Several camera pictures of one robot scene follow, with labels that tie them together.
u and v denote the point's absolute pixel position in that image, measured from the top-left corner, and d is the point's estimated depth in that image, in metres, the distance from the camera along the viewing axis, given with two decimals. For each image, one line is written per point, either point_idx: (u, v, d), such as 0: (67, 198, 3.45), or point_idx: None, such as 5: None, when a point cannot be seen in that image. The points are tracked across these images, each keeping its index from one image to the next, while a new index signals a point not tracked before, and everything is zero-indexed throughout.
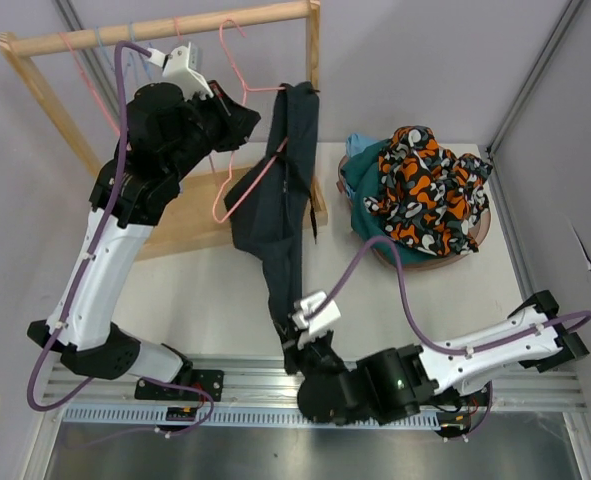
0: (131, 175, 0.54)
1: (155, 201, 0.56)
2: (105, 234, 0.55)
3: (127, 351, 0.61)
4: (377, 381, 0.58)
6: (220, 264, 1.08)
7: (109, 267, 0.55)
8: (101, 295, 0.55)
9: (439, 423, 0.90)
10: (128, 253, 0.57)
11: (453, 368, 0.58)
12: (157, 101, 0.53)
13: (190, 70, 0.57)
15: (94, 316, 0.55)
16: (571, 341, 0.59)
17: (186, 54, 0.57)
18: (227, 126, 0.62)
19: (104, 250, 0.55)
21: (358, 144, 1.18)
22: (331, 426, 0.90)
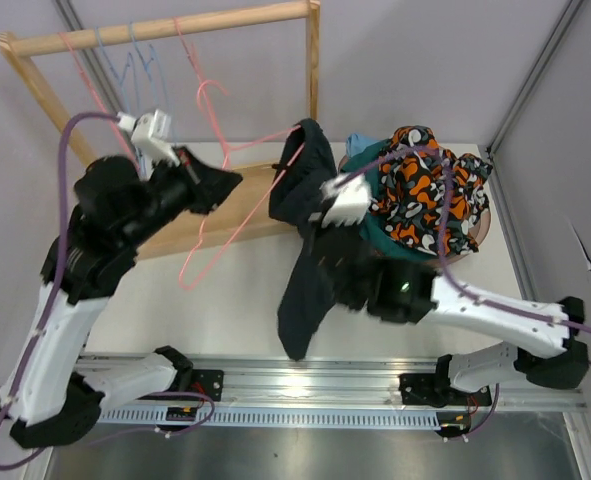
0: (81, 250, 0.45)
1: (109, 278, 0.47)
2: (53, 311, 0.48)
3: (86, 414, 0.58)
4: (386, 279, 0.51)
6: (219, 264, 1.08)
7: (62, 338, 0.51)
8: (54, 364, 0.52)
9: (439, 422, 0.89)
10: (84, 323, 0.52)
11: (457, 305, 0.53)
12: (106, 182, 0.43)
13: (153, 140, 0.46)
15: (46, 389, 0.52)
16: (577, 346, 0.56)
17: (150, 121, 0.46)
18: (196, 196, 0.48)
19: (55, 326, 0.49)
21: (358, 143, 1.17)
22: (331, 426, 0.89)
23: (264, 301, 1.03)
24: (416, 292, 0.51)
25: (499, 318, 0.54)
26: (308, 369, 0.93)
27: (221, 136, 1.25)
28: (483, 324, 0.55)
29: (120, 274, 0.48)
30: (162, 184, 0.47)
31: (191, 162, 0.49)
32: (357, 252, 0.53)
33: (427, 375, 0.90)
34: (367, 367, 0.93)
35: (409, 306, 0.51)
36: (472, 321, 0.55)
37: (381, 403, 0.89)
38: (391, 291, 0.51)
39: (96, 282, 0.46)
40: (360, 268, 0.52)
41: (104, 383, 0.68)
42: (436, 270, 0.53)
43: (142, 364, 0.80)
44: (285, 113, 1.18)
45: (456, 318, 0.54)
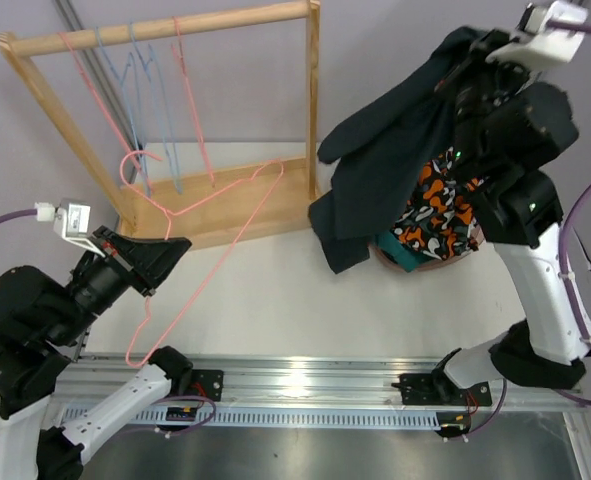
0: (2, 368, 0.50)
1: (35, 389, 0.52)
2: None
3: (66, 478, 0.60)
4: (517, 187, 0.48)
6: (219, 264, 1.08)
7: (9, 444, 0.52)
8: (11, 458, 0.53)
9: (438, 423, 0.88)
10: (25, 425, 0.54)
11: (547, 261, 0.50)
12: (12, 298, 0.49)
13: (69, 239, 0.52)
15: (10, 476, 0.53)
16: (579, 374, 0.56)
17: (64, 221, 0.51)
18: (128, 280, 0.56)
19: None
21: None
22: (331, 426, 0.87)
23: (264, 301, 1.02)
24: (531, 222, 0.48)
25: (560, 302, 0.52)
26: (308, 369, 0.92)
27: (221, 136, 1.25)
28: (541, 295, 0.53)
29: (48, 381, 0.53)
30: (90, 280, 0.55)
31: (118, 251, 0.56)
32: (555, 145, 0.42)
33: (427, 375, 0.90)
34: (366, 368, 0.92)
35: (515, 221, 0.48)
36: (537, 285, 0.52)
37: (381, 403, 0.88)
38: (512, 197, 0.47)
39: (24, 394, 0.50)
40: (520, 162, 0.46)
41: (86, 430, 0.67)
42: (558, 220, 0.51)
43: (129, 386, 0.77)
44: (285, 113, 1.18)
45: (529, 269, 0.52)
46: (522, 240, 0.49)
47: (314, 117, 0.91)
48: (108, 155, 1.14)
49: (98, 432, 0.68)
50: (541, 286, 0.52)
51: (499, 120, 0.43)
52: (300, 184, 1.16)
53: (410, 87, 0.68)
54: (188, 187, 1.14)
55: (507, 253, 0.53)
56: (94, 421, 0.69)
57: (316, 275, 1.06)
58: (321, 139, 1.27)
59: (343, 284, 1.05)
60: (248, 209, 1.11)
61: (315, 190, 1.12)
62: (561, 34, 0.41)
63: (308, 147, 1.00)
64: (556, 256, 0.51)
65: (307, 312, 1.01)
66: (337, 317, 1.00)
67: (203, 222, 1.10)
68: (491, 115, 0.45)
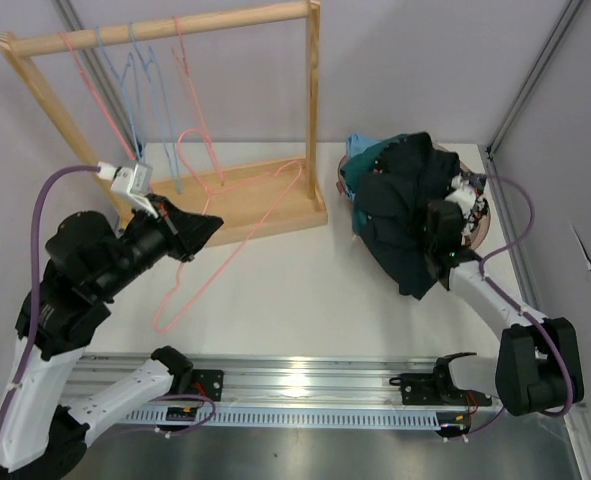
0: (53, 306, 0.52)
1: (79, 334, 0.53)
2: (27, 366, 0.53)
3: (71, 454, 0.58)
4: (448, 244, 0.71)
6: (220, 267, 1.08)
7: (37, 396, 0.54)
8: (35, 412, 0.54)
9: (438, 422, 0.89)
10: (57, 376, 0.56)
11: (469, 272, 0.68)
12: (78, 237, 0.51)
13: (131, 194, 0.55)
15: (28, 435, 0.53)
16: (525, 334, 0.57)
17: (131, 178, 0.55)
18: (172, 243, 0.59)
19: (31, 378, 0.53)
21: (358, 144, 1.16)
22: (330, 426, 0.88)
23: (263, 301, 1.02)
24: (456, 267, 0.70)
25: (490, 293, 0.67)
26: (309, 369, 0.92)
27: (221, 136, 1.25)
28: (479, 298, 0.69)
29: (90, 329, 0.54)
30: (140, 235, 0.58)
31: (169, 214, 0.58)
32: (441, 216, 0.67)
33: (427, 375, 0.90)
34: (366, 367, 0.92)
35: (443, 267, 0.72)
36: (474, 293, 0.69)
37: (380, 403, 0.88)
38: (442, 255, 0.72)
39: (68, 338, 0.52)
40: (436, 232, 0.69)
41: (92, 410, 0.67)
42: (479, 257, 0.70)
43: (133, 378, 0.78)
44: (285, 113, 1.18)
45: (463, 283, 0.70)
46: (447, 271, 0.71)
47: (314, 117, 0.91)
48: (109, 155, 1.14)
49: (103, 415, 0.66)
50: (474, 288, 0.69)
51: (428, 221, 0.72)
52: (300, 184, 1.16)
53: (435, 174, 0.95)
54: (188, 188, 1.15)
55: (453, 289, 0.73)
56: (101, 404, 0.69)
57: (317, 275, 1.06)
58: (320, 139, 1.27)
59: (343, 284, 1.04)
60: (249, 209, 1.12)
61: (315, 190, 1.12)
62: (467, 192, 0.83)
63: (308, 148, 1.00)
64: (479, 272, 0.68)
65: (309, 311, 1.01)
66: (336, 317, 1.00)
67: None
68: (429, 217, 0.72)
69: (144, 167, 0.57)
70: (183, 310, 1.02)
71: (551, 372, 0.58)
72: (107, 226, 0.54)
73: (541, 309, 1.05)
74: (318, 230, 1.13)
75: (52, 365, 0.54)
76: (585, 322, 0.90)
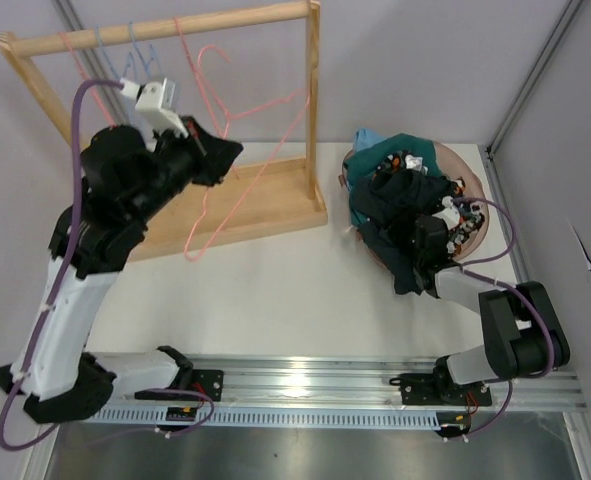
0: (89, 223, 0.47)
1: (116, 252, 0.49)
2: (62, 285, 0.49)
3: (99, 392, 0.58)
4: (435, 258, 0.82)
6: (220, 267, 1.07)
7: (70, 319, 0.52)
8: (65, 339, 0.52)
9: (438, 423, 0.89)
10: (93, 297, 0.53)
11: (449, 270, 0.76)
12: (113, 150, 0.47)
13: (162, 110, 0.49)
15: (58, 363, 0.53)
16: (500, 298, 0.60)
17: (159, 92, 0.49)
18: (202, 167, 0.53)
19: (65, 300, 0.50)
21: (365, 139, 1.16)
22: (330, 426, 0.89)
23: (264, 300, 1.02)
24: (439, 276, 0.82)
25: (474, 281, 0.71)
26: (310, 368, 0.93)
27: None
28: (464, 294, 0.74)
29: (126, 249, 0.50)
30: (168, 154, 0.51)
31: (199, 133, 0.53)
32: (428, 234, 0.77)
33: (427, 375, 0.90)
34: (366, 367, 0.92)
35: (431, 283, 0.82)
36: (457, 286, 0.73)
37: (380, 403, 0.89)
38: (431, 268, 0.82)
39: (105, 256, 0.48)
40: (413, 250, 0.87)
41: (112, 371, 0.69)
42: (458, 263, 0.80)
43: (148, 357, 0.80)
44: (284, 113, 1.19)
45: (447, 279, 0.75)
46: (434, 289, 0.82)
47: (314, 117, 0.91)
48: None
49: (125, 373, 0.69)
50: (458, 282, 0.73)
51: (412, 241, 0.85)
52: (300, 183, 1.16)
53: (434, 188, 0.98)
54: (188, 188, 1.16)
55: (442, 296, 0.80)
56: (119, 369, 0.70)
57: (317, 275, 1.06)
58: (320, 139, 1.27)
59: (344, 285, 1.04)
60: (249, 210, 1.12)
61: (315, 190, 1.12)
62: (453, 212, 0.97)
63: (308, 148, 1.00)
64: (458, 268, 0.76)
65: (309, 311, 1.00)
66: (336, 317, 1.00)
67: (202, 221, 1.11)
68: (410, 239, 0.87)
69: (171, 83, 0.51)
70: (187, 298, 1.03)
71: (534, 335, 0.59)
72: (136, 137, 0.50)
73: None
74: (318, 230, 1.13)
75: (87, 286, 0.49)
76: (585, 322, 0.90)
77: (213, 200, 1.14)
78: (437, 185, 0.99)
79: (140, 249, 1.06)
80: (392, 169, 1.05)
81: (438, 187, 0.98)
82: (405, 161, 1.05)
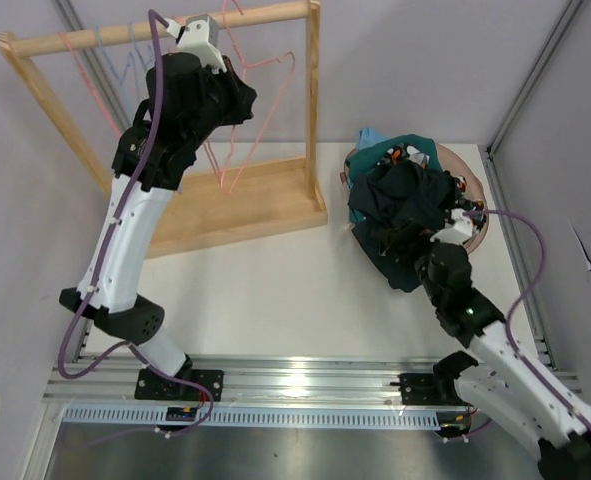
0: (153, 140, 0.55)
1: (176, 166, 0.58)
2: (129, 198, 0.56)
3: (152, 315, 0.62)
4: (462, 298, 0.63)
6: (220, 267, 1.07)
7: (134, 234, 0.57)
8: (130, 253, 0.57)
9: (439, 422, 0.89)
10: (152, 217, 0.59)
11: (497, 347, 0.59)
12: (176, 71, 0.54)
13: (207, 44, 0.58)
15: (124, 278, 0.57)
16: (583, 449, 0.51)
17: (205, 28, 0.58)
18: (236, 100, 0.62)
19: (130, 214, 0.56)
21: (368, 138, 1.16)
22: (331, 426, 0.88)
23: (264, 300, 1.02)
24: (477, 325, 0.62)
25: (533, 383, 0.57)
26: (310, 368, 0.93)
27: (221, 136, 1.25)
28: (509, 375, 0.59)
29: (182, 165, 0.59)
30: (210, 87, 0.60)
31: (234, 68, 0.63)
32: (452, 272, 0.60)
33: (427, 375, 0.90)
34: (367, 367, 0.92)
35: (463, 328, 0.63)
36: (506, 370, 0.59)
37: (381, 403, 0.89)
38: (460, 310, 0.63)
39: (167, 170, 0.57)
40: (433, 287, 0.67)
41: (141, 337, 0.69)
42: (500, 316, 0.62)
43: None
44: (284, 114, 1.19)
45: (490, 357, 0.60)
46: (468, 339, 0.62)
47: (314, 117, 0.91)
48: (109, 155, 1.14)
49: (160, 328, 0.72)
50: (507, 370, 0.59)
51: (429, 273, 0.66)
52: (300, 184, 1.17)
53: (434, 183, 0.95)
54: (188, 188, 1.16)
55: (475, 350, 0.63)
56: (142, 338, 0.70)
57: (317, 275, 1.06)
58: (320, 139, 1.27)
59: (344, 285, 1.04)
60: (249, 209, 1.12)
61: (315, 190, 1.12)
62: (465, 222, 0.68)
63: (308, 148, 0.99)
64: (506, 341, 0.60)
65: (309, 310, 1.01)
66: (336, 317, 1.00)
67: (203, 221, 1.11)
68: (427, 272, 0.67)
69: (213, 23, 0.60)
70: (187, 299, 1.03)
71: None
72: (193, 60, 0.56)
73: (543, 309, 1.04)
74: (318, 230, 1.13)
75: (151, 199, 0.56)
76: (585, 322, 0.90)
77: (213, 200, 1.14)
78: (439, 180, 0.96)
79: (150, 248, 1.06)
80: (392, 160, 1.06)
81: (438, 182, 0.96)
82: (406, 151, 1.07)
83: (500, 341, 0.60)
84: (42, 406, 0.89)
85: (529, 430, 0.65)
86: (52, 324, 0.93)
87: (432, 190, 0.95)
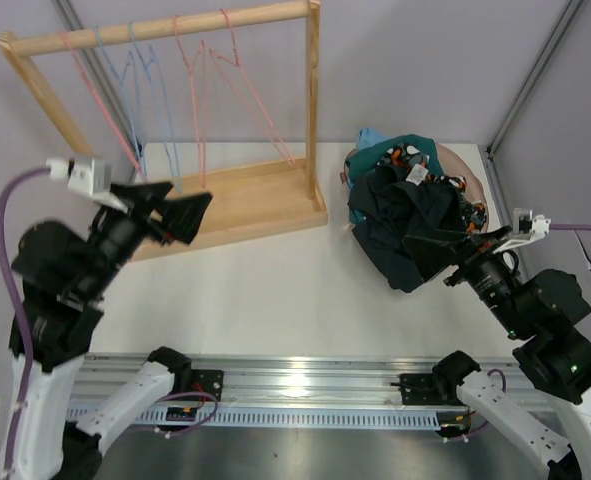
0: (44, 320, 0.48)
1: (78, 339, 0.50)
2: (31, 382, 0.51)
3: (90, 466, 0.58)
4: (559, 346, 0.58)
6: (217, 267, 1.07)
7: (45, 410, 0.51)
8: (45, 426, 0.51)
9: (438, 423, 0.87)
10: (62, 388, 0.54)
11: (590, 417, 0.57)
12: (43, 247, 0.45)
13: (96, 197, 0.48)
15: (43, 451, 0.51)
16: None
17: (90, 179, 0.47)
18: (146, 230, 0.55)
19: (36, 396, 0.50)
21: (368, 138, 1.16)
22: (331, 426, 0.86)
23: (263, 300, 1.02)
24: (572, 381, 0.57)
25: None
26: (311, 369, 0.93)
27: (221, 136, 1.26)
28: (584, 441, 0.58)
29: (87, 333, 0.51)
30: (110, 229, 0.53)
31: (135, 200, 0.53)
32: (568, 318, 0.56)
33: (427, 375, 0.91)
34: (367, 367, 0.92)
35: (557, 379, 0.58)
36: (584, 439, 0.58)
37: (381, 403, 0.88)
38: (551, 357, 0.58)
39: (67, 346, 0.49)
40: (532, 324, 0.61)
41: (100, 422, 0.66)
42: None
43: (135, 381, 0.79)
44: (284, 113, 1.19)
45: (575, 420, 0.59)
46: (564, 393, 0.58)
47: (314, 117, 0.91)
48: (110, 155, 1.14)
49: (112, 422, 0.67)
50: (588, 440, 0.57)
51: (524, 306, 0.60)
52: (300, 183, 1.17)
53: (442, 196, 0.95)
54: (188, 187, 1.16)
55: (554, 400, 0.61)
56: (107, 413, 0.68)
57: (317, 275, 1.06)
58: (320, 139, 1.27)
59: (344, 285, 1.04)
60: (249, 210, 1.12)
61: (315, 190, 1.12)
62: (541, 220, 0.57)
63: (308, 148, 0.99)
64: None
65: (308, 311, 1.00)
66: (335, 318, 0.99)
67: (202, 221, 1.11)
68: (521, 306, 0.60)
69: (103, 159, 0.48)
70: (187, 299, 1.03)
71: None
72: (62, 230, 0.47)
73: None
74: (318, 230, 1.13)
75: (56, 377, 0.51)
76: (585, 321, 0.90)
77: (212, 201, 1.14)
78: (444, 193, 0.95)
79: (150, 248, 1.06)
80: (393, 160, 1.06)
81: (446, 196, 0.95)
82: (406, 151, 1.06)
83: None
84: None
85: (538, 449, 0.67)
86: None
87: (441, 201, 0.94)
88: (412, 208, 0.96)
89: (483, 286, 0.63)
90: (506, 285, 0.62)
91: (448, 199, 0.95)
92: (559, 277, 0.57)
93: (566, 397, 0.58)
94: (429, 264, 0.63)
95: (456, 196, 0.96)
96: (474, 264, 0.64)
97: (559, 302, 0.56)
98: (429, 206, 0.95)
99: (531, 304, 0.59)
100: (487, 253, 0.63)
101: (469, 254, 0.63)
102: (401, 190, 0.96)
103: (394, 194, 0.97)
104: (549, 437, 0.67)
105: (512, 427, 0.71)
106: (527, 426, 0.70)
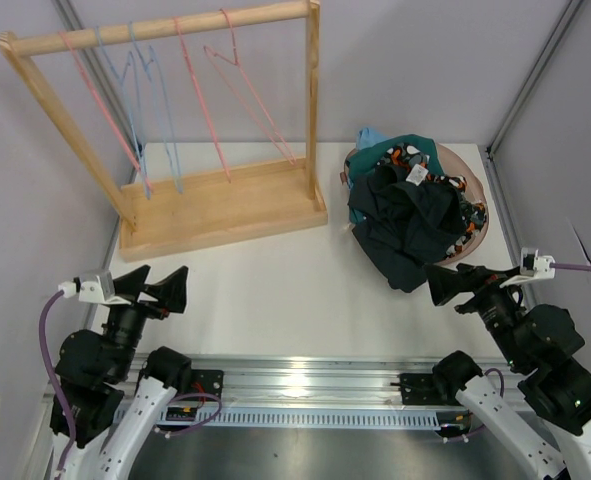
0: (79, 406, 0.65)
1: (104, 419, 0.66)
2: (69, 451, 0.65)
3: None
4: (561, 378, 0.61)
6: (216, 267, 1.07)
7: (81, 471, 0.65)
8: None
9: (438, 422, 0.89)
10: (91, 456, 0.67)
11: (588, 446, 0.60)
12: (78, 352, 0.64)
13: (107, 300, 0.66)
15: None
16: None
17: (99, 290, 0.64)
18: (144, 311, 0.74)
19: (72, 463, 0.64)
21: (368, 138, 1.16)
22: (332, 426, 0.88)
23: (263, 300, 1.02)
24: (575, 414, 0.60)
25: None
26: (313, 368, 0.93)
27: (221, 136, 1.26)
28: (581, 466, 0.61)
29: (111, 412, 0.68)
30: (120, 322, 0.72)
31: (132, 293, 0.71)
32: (561, 351, 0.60)
33: (427, 375, 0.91)
34: (367, 367, 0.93)
35: (561, 410, 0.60)
36: (581, 465, 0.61)
37: (381, 403, 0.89)
38: (554, 390, 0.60)
39: (97, 424, 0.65)
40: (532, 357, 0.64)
41: (108, 469, 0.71)
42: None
43: (132, 410, 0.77)
44: (284, 113, 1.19)
45: (573, 447, 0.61)
46: (566, 425, 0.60)
47: (314, 117, 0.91)
48: (109, 155, 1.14)
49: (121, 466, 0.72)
50: (585, 467, 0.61)
51: (521, 337, 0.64)
52: (300, 183, 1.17)
53: (442, 197, 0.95)
54: (188, 187, 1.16)
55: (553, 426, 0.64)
56: (114, 456, 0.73)
57: (317, 275, 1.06)
58: (320, 139, 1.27)
59: (344, 285, 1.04)
60: (249, 210, 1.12)
61: (315, 190, 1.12)
62: (544, 260, 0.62)
63: (308, 148, 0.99)
64: None
65: (308, 311, 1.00)
66: (336, 318, 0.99)
67: (201, 221, 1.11)
68: (517, 340, 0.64)
69: (103, 273, 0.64)
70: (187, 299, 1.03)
71: None
72: (92, 335, 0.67)
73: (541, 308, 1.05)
74: (318, 230, 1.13)
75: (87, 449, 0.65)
76: (585, 321, 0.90)
77: (212, 201, 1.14)
78: (444, 193, 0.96)
79: (150, 248, 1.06)
80: (393, 160, 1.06)
81: (446, 196, 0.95)
82: (406, 151, 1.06)
83: None
84: (43, 405, 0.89)
85: (536, 464, 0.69)
86: (53, 323, 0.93)
87: (442, 201, 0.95)
88: (412, 209, 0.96)
89: (488, 317, 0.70)
90: (511, 317, 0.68)
91: (448, 199, 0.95)
92: (549, 310, 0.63)
93: (567, 427, 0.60)
94: (441, 291, 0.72)
95: (457, 197, 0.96)
96: (483, 295, 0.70)
97: (553, 335, 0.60)
98: (430, 207, 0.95)
99: (527, 337, 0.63)
100: (494, 285, 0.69)
101: (479, 286, 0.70)
102: (400, 191, 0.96)
103: (395, 194, 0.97)
104: (546, 450, 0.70)
105: (511, 437, 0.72)
106: (526, 438, 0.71)
